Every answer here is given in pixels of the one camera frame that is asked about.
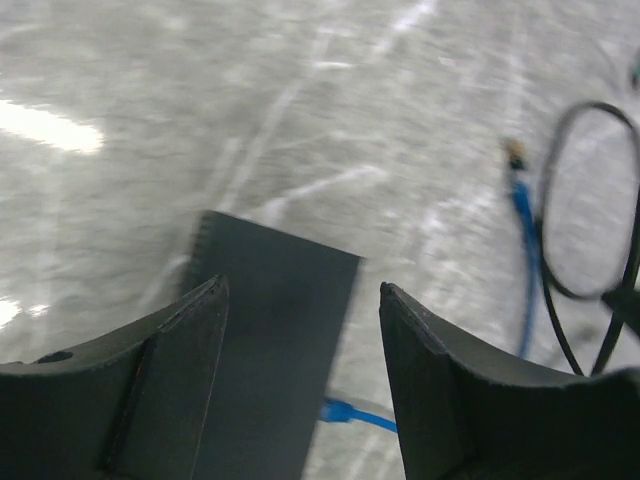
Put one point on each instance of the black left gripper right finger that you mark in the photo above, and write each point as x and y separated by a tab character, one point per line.
465	409

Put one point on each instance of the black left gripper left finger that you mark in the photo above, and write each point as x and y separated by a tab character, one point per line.
130	404

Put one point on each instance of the dark grey network switch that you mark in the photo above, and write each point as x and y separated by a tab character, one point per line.
288	299

